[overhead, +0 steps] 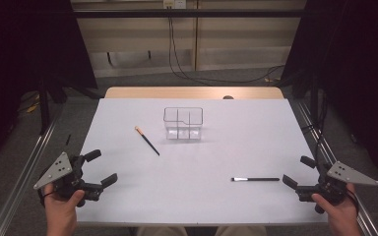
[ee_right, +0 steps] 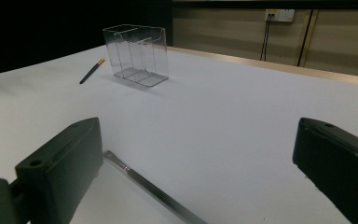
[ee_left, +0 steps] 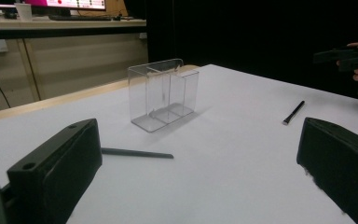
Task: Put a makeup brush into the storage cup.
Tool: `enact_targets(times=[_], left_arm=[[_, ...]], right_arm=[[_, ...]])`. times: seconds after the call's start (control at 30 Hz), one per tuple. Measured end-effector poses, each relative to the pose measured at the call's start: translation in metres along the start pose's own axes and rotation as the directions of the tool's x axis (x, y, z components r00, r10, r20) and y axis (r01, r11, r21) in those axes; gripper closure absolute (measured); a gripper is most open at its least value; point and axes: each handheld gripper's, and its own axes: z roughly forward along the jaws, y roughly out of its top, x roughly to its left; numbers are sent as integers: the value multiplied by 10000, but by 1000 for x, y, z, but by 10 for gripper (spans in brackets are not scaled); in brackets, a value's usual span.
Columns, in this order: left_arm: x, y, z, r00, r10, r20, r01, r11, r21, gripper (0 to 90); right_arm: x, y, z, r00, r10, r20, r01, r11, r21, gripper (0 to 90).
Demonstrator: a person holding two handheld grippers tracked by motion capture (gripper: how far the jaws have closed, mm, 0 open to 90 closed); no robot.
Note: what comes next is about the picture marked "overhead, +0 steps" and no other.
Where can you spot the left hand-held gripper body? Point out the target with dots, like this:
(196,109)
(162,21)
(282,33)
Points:
(57,170)

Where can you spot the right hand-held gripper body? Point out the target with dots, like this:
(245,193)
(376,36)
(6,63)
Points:
(347,175)

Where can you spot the black brush with white tip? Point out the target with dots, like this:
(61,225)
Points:
(259,179)

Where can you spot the black brush with orange end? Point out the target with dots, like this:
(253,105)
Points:
(147,141)

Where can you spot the clear plastic organizer box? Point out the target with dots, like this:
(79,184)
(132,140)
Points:
(183,132)

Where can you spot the person's left hand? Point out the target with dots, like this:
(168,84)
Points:
(60,209)

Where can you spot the person's right hand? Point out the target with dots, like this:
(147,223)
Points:
(341,214)

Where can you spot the black metal stand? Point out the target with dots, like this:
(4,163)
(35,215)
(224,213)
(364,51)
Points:
(44,108)

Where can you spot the person's right leg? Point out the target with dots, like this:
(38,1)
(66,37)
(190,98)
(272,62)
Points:
(241,231)

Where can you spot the person's leg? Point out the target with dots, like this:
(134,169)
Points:
(241,231)
(162,231)

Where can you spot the person's left leg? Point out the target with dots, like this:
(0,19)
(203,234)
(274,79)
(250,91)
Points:
(162,231)

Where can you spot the white table cover sheet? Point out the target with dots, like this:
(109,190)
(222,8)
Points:
(193,190)

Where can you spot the wooden table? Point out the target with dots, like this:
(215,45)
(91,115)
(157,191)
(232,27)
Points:
(177,92)

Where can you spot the black curtain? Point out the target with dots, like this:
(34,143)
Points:
(29,49)
(357,65)

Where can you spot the black horizontal bar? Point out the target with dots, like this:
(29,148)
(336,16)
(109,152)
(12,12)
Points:
(210,13)

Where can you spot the metal floor rail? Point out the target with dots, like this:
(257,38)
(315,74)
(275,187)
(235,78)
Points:
(23,183)
(325,147)

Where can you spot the white wall socket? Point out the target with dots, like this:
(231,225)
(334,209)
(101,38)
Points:
(174,4)

